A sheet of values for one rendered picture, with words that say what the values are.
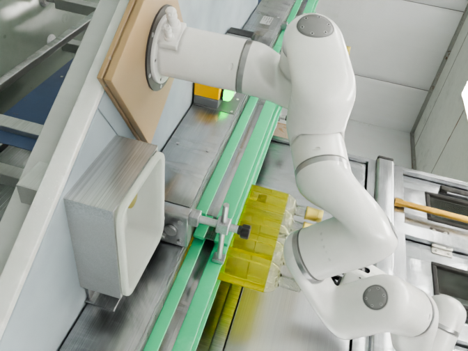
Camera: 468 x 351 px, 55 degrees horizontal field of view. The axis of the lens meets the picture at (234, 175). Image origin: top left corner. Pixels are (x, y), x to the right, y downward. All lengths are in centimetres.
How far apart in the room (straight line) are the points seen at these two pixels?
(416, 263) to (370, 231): 80
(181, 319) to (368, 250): 41
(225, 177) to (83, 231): 41
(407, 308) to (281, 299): 49
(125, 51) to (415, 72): 674
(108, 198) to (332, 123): 35
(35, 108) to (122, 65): 58
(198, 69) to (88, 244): 35
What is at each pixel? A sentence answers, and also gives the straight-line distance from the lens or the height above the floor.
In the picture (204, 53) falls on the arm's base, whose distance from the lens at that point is 81.
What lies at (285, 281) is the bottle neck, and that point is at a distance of 102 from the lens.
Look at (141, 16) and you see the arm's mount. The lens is 77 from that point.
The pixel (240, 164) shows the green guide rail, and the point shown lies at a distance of 108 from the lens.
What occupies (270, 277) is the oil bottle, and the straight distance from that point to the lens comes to 100.
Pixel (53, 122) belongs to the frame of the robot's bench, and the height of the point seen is 67.
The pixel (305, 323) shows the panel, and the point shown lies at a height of 118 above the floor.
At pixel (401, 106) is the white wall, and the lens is 758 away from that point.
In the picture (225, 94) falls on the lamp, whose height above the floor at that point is 84.
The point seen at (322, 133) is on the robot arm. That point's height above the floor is 109.
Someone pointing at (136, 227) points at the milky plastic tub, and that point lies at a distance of 93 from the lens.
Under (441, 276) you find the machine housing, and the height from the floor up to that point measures 154.
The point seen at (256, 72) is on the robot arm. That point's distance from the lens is 79.
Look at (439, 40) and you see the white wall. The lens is 716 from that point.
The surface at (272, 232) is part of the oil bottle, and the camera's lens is 108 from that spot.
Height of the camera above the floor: 107
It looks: 7 degrees down
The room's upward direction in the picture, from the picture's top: 105 degrees clockwise
